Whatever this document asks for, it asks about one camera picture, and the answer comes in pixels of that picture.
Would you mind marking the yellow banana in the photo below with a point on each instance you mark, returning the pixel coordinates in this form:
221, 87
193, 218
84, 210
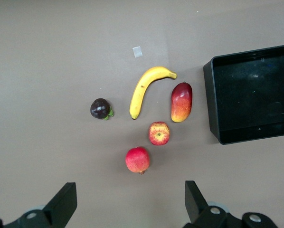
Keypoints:
142, 90

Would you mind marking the small clear tape piece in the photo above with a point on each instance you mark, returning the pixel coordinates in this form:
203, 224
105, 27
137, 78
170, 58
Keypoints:
137, 51

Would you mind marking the red yellow apple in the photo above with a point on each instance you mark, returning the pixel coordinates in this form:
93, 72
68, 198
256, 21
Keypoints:
159, 133

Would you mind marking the red yellow mango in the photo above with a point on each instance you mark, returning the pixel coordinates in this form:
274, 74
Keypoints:
182, 102

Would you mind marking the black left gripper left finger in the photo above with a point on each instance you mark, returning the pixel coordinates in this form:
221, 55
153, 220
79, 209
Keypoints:
59, 209

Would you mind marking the black rectangular plastic tray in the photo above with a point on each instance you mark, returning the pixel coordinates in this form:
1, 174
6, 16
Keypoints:
251, 99

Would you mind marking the red pomegranate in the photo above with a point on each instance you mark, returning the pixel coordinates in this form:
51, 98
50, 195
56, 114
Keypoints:
137, 159

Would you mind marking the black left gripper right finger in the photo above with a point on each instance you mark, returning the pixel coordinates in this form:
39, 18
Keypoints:
195, 206

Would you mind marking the dark purple mangosteen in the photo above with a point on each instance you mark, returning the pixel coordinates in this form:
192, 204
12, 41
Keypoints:
99, 108

